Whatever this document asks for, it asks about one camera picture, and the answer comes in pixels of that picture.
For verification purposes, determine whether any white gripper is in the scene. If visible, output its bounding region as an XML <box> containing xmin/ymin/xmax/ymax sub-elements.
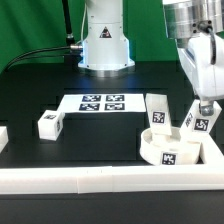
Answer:
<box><xmin>177</xmin><ymin>33</ymin><xmax>224</xmax><ymax>116</ymax></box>

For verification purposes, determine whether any white round stool seat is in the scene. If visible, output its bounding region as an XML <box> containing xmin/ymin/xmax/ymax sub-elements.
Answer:
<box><xmin>140</xmin><ymin>127</ymin><xmax>201</xmax><ymax>166</ymax></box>

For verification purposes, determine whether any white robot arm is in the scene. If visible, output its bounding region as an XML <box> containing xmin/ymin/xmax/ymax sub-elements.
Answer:
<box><xmin>79</xmin><ymin>0</ymin><xmax>224</xmax><ymax>116</ymax></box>

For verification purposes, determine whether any white right fence bar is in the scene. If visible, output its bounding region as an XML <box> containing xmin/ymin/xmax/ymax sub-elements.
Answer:
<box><xmin>200</xmin><ymin>133</ymin><xmax>224</xmax><ymax>165</ymax></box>

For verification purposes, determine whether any white fence bar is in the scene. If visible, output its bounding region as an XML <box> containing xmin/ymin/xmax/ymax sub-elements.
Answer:
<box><xmin>200</xmin><ymin>133</ymin><xmax>224</xmax><ymax>165</ymax></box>
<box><xmin>0</xmin><ymin>165</ymin><xmax>224</xmax><ymax>195</ymax></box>

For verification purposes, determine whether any white front fence bar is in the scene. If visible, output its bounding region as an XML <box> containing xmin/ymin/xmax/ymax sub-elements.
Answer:
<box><xmin>0</xmin><ymin>165</ymin><xmax>224</xmax><ymax>195</ymax></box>

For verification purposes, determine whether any white sheet with tags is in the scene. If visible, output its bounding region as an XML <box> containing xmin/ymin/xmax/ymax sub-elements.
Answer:
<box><xmin>58</xmin><ymin>93</ymin><xmax>146</xmax><ymax>113</ymax></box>

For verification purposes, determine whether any black vertical pole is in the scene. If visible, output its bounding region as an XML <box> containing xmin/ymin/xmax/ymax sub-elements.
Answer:
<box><xmin>62</xmin><ymin>0</ymin><xmax>75</xmax><ymax>45</ymax></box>

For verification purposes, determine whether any white left fence piece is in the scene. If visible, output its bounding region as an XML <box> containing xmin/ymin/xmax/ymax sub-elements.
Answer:
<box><xmin>0</xmin><ymin>126</ymin><xmax>8</xmax><ymax>153</ymax></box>

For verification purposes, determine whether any black cable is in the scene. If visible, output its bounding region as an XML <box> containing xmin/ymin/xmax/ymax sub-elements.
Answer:
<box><xmin>0</xmin><ymin>44</ymin><xmax>83</xmax><ymax>75</ymax></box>

